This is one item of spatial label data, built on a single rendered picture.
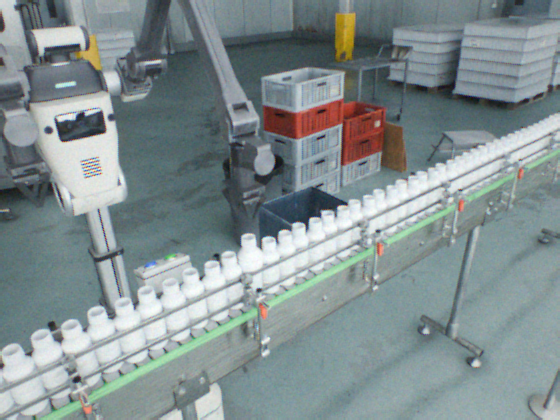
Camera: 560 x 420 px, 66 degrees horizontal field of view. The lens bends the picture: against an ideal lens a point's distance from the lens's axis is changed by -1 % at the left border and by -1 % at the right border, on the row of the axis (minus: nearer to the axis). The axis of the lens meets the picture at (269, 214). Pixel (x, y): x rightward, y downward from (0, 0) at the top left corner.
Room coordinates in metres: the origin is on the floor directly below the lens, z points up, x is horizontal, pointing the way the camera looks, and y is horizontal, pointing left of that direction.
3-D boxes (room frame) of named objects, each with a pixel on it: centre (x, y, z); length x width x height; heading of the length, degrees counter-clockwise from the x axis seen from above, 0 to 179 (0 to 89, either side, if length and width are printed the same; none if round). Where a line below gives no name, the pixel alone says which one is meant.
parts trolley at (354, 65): (5.90, -1.42, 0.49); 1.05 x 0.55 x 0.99; 126
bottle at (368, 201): (1.25, -0.32, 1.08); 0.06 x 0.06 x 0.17
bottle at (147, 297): (0.81, 0.29, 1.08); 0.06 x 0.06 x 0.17
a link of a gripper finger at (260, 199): (0.97, 0.05, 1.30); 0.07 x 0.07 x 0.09; 36
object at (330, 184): (3.67, -0.33, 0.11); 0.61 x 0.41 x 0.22; 132
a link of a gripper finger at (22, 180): (0.83, 0.49, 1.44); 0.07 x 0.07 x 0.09; 36
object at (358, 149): (4.17, -0.83, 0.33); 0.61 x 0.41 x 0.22; 129
